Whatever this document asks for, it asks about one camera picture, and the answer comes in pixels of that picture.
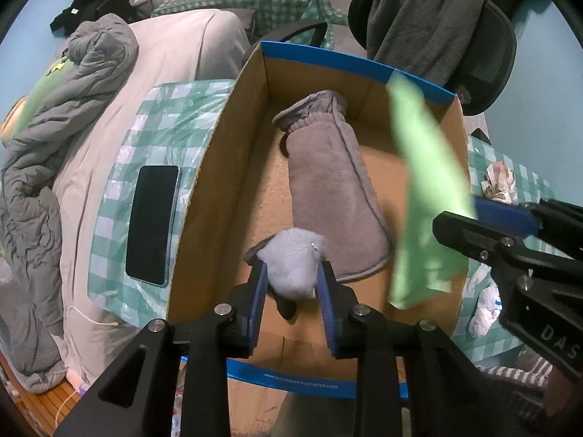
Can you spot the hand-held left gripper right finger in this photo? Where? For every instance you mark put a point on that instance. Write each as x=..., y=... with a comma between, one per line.
x=328, y=300

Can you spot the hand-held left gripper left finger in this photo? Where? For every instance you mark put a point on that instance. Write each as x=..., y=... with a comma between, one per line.
x=259, y=291

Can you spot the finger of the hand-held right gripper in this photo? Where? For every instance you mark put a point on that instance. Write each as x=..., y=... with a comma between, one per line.
x=505, y=216
x=464, y=234

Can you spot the floral sock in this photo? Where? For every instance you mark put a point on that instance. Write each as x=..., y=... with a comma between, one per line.
x=498, y=180

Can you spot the light grey sock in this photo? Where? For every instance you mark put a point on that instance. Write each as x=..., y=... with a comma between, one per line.
x=291, y=259

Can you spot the white blue striped sock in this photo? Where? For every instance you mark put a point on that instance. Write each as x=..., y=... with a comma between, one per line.
x=485, y=305

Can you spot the light green sock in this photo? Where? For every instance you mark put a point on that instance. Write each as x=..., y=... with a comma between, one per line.
x=423, y=182

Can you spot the cardboard box with blue rim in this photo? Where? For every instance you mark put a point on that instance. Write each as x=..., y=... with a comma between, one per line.
x=255, y=182

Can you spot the taupe fleece sock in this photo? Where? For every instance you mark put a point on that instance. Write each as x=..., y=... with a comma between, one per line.
x=328, y=177

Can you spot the person's right hand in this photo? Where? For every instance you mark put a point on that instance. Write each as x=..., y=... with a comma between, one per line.
x=560, y=393

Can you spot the grey white striped cloth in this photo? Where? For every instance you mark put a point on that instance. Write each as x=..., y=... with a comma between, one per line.
x=533, y=368

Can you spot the person's olive trousers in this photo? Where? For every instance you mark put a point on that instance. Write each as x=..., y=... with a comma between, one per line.
x=314, y=419

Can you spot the black smartphone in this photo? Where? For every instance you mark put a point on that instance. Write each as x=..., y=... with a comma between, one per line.
x=152, y=223

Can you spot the black office chair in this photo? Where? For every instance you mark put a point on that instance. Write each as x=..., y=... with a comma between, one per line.
x=492, y=54

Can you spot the dark grey fleece pants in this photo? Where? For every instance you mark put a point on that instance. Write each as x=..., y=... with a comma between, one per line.
x=423, y=18

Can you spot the grey duvet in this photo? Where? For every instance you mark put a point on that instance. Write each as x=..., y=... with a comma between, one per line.
x=45, y=168

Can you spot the bed with pale sheet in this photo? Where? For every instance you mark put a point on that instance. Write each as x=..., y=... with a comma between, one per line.
x=182, y=45

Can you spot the green plush toy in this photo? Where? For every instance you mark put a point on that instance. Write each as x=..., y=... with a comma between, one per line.
x=41, y=95

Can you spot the black clothes pile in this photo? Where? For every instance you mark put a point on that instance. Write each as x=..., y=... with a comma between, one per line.
x=86, y=4

